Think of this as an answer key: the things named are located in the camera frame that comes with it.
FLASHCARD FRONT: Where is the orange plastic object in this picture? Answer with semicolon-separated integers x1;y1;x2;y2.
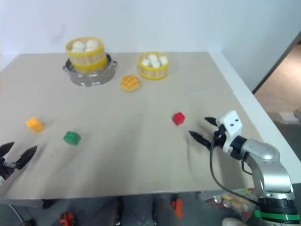
171;198;184;219

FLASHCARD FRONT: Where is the silver metal steamer pot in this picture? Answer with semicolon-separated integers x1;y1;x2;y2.
62;54;118;88

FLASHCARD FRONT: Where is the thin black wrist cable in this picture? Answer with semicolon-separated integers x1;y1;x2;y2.
241;159;254;175

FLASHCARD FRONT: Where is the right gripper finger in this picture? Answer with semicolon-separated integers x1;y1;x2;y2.
204;117;218;127
188;130;212;149

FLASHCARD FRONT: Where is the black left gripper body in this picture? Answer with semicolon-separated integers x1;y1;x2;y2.
0;157;18;181

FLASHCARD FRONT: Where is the beige tablecloth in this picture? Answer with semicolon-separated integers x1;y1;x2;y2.
0;52;265;201

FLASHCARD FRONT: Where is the white table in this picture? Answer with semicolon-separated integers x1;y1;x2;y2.
0;50;301;208

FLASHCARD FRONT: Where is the beige shoe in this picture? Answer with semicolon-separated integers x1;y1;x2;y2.
222;217;246;226

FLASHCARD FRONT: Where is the orange and black tool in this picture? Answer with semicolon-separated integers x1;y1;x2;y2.
59;211;76;226

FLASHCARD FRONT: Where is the small yellow-rimmed bamboo steamer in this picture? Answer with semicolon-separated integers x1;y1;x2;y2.
137;51;171;81

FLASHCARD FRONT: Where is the clear bag of toy food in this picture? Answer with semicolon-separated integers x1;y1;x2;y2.
206;187;260;222

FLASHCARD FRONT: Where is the yellow toy block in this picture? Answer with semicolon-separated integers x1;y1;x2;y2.
25;117;46;133

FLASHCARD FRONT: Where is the green toy block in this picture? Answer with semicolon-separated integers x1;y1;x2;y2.
63;130;82;147

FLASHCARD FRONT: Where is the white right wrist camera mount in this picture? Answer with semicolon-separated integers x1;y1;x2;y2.
215;110;244;153

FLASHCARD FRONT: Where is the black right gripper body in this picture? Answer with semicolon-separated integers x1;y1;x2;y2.
208;124;228;150

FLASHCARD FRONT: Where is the red toy block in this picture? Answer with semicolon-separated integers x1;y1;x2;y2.
172;111;186;127

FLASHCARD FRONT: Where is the large yellow-rimmed bamboo steamer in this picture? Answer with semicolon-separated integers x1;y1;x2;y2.
64;36;109;73

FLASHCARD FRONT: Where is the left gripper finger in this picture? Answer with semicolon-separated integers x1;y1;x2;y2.
15;145;38;170
0;141;16;159

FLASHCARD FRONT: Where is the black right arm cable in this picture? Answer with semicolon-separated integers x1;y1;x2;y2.
209;131;261;208

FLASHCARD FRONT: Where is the pineapple bun toy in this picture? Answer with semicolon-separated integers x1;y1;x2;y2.
120;74;143;93

